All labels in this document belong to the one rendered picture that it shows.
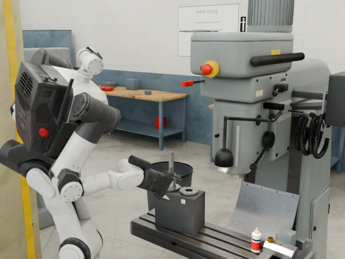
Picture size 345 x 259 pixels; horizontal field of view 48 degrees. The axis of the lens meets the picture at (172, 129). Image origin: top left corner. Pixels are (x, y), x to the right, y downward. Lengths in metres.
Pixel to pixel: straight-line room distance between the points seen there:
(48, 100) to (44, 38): 7.36
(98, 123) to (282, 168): 1.05
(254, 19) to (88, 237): 1.16
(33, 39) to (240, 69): 7.92
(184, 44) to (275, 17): 5.28
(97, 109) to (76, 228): 0.57
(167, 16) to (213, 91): 5.71
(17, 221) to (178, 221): 1.51
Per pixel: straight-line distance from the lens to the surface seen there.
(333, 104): 1.71
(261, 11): 1.76
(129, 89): 7.46
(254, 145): 1.60
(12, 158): 1.70
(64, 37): 8.83
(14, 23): 2.88
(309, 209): 2.12
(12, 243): 3.15
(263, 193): 2.10
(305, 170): 2.02
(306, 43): 5.97
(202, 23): 6.76
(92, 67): 1.48
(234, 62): 1.39
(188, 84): 1.47
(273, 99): 1.69
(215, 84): 1.54
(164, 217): 1.95
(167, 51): 7.21
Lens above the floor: 1.87
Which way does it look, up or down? 14 degrees down
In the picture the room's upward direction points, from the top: straight up
